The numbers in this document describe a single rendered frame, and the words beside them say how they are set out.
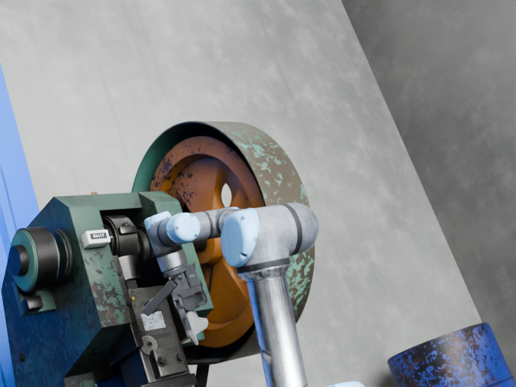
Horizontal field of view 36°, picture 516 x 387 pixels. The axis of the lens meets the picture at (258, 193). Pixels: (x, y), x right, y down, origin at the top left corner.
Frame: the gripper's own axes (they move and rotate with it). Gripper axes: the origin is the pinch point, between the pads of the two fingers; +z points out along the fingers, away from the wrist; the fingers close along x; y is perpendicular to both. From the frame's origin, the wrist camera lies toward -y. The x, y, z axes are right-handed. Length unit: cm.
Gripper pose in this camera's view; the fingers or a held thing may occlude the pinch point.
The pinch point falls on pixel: (193, 341)
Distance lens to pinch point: 216.3
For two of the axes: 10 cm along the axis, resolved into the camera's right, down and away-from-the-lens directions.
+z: 3.4, 9.4, 0.1
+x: -0.1, 0.0, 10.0
